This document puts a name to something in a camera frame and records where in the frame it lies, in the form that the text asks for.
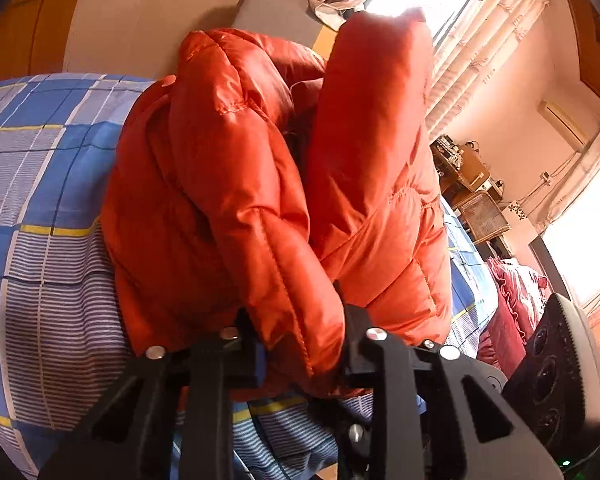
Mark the wicker crate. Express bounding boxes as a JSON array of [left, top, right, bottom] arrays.
[[452, 191, 512, 247]]

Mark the wall air conditioner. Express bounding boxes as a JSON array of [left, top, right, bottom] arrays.
[[537, 100, 589, 147]]

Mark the wall cable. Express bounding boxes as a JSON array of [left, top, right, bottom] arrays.
[[520, 152, 581, 207]]

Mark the balcony window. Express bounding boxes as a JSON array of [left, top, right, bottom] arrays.
[[541, 180, 600, 313]]

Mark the orange wooden wardrobe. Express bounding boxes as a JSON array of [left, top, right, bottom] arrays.
[[0, 0, 97, 86]]

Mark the maroon ruffled bedding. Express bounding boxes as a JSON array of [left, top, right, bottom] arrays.
[[476, 257, 552, 367]]

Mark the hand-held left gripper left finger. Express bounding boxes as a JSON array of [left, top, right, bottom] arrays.
[[37, 309, 267, 480]]

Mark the grey and yellow headboard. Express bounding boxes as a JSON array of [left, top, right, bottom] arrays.
[[230, 0, 340, 63]]

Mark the red puffer jacket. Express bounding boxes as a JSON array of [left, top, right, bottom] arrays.
[[100, 7, 453, 401]]

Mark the sheer balcony curtain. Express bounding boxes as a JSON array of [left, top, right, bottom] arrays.
[[530, 122, 600, 233]]

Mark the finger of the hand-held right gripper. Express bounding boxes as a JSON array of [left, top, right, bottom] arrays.
[[336, 400, 378, 480]]

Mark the wooden sewing table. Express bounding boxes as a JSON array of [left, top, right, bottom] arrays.
[[430, 135, 492, 195]]

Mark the blue plaid bed sheet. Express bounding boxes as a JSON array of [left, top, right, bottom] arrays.
[[0, 74, 498, 480]]

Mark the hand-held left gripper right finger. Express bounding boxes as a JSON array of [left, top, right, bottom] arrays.
[[341, 304, 564, 480]]

